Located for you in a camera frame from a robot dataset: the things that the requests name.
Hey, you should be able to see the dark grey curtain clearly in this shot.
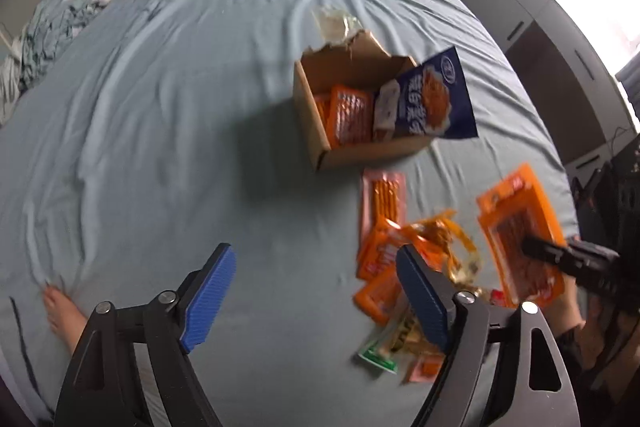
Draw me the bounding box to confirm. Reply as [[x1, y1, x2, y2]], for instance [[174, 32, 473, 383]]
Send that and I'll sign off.
[[615, 62, 640, 118]]

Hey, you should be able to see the large orange snack bag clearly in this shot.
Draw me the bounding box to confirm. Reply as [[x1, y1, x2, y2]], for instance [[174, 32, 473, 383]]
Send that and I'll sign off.
[[476, 163, 568, 308]]

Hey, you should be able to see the small orange snack bag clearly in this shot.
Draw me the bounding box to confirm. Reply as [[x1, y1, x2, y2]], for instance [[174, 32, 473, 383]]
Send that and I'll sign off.
[[314, 93, 333, 128], [329, 84, 376, 148]]

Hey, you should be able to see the bed with light blue sheet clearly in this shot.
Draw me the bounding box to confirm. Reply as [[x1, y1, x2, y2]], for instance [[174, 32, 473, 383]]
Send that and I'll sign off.
[[0, 0, 581, 427]]

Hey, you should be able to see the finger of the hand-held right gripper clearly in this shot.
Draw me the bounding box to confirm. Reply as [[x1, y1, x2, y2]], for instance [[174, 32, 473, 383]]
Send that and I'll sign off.
[[522, 234, 573, 277]]

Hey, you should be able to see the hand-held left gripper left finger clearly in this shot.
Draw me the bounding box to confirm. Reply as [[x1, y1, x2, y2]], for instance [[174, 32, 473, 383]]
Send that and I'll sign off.
[[52, 243, 237, 427]]

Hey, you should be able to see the clear plastic wrapper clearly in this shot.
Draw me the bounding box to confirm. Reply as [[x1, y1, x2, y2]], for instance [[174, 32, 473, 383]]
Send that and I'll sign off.
[[311, 7, 363, 48]]

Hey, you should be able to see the pile of snack packets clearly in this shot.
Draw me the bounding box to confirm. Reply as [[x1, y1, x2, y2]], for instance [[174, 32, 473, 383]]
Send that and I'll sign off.
[[352, 168, 506, 385]]

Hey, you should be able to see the brown cardboard box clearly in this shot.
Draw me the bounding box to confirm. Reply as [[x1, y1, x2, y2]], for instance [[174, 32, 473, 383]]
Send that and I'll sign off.
[[292, 29, 433, 172]]

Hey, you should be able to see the crumpled light blue blanket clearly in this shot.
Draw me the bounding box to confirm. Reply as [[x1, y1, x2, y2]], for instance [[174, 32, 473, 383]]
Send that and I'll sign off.
[[0, 0, 108, 122]]

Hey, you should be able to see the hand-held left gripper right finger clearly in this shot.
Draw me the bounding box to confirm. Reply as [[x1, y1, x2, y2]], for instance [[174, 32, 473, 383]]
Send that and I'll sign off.
[[396, 244, 581, 427]]

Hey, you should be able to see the large blue snack bag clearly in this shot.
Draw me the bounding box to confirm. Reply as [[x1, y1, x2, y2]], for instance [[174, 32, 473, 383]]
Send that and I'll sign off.
[[372, 47, 479, 142]]

